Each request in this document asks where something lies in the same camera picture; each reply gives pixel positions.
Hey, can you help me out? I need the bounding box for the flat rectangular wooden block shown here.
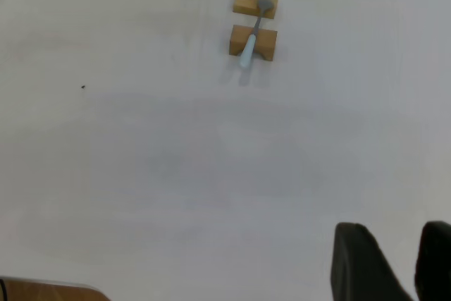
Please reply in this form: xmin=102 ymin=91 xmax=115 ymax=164
xmin=232 ymin=0 xmax=279 ymax=20

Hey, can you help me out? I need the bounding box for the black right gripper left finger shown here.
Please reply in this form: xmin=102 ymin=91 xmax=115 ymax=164
xmin=330 ymin=222 xmax=416 ymax=301

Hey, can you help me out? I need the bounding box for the arched wooden block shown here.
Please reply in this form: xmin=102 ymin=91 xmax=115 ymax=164
xmin=228 ymin=24 xmax=278 ymax=62

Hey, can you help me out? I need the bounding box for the spoon with pale blue handle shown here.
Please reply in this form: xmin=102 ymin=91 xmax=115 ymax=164
xmin=238 ymin=0 xmax=274 ymax=70

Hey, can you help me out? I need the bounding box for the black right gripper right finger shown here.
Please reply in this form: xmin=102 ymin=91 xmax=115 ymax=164
xmin=414 ymin=221 xmax=451 ymax=301

